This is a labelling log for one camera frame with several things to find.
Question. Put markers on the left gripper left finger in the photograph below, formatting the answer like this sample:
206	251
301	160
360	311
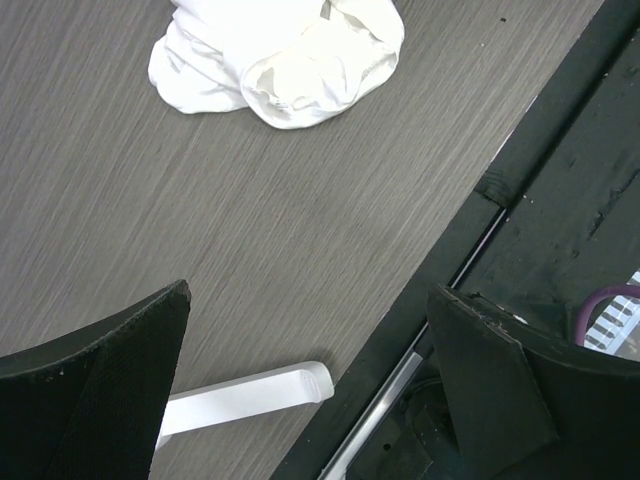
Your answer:
89	404

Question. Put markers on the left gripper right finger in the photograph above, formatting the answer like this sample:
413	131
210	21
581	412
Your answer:
525	404

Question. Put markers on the white t shirt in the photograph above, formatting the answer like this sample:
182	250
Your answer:
295	64

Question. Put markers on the silver clothes rack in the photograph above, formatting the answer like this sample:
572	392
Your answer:
303	383

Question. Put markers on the white slotted cable duct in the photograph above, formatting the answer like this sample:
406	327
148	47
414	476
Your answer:
615	331

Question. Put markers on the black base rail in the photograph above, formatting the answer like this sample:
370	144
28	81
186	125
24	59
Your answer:
549	233

